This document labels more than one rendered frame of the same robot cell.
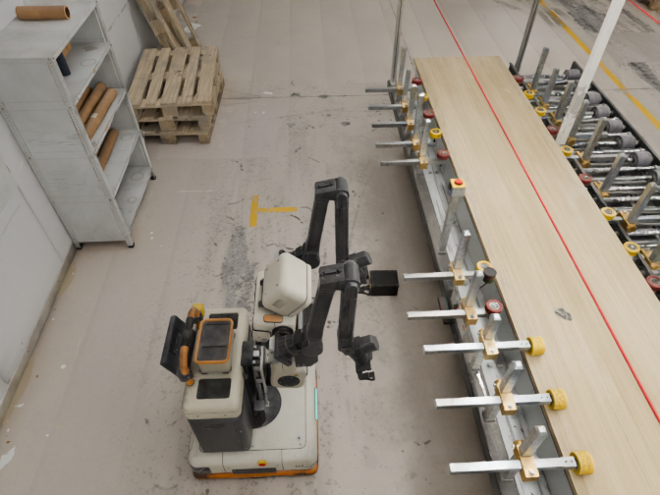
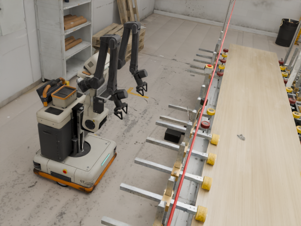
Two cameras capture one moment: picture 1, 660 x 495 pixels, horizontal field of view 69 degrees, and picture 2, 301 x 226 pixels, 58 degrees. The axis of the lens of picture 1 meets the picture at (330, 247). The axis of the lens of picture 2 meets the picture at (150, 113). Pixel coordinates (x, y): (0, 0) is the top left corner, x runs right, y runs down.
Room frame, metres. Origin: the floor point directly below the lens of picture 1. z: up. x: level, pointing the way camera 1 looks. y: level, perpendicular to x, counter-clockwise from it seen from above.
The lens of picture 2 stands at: (-0.69, -0.88, 2.21)
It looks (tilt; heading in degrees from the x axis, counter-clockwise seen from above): 32 degrees down; 16
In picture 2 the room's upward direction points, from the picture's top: 8 degrees clockwise
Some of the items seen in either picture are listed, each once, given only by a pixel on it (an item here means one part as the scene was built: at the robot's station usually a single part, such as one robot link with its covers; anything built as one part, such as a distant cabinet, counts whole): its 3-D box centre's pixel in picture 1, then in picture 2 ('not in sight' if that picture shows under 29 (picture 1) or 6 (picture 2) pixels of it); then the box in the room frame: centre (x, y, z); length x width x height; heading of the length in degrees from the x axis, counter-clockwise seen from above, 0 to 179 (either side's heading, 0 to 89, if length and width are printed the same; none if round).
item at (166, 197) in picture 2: not in sight; (166, 198); (0.40, -0.74, 0.95); 0.14 x 0.06 x 0.05; 3
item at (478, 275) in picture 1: (468, 303); (193, 120); (1.42, -0.68, 0.87); 0.04 x 0.04 x 0.48; 3
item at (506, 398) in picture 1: (504, 397); (183, 148); (0.90, -0.71, 0.95); 0.14 x 0.06 x 0.05; 3
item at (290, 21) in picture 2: not in sight; (287, 32); (8.42, -2.09, 0.36); 0.59 x 0.58 x 0.73; 3
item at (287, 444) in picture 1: (257, 412); (77, 156); (1.18, 0.41, 0.16); 0.67 x 0.64 x 0.25; 92
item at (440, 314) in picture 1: (451, 314); (182, 123); (1.38, -0.60, 0.84); 0.43 x 0.03 x 0.04; 93
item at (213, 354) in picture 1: (216, 346); (64, 96); (1.18, 0.52, 0.87); 0.23 x 0.15 x 0.11; 2
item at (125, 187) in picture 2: not in sight; (160, 198); (0.38, -0.70, 0.95); 0.50 x 0.04 x 0.04; 93
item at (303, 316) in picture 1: (303, 327); (104, 96); (1.20, 0.12, 0.99); 0.28 x 0.16 x 0.22; 2
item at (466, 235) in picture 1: (457, 263); (198, 106); (1.67, -0.67, 0.89); 0.04 x 0.04 x 0.48; 3
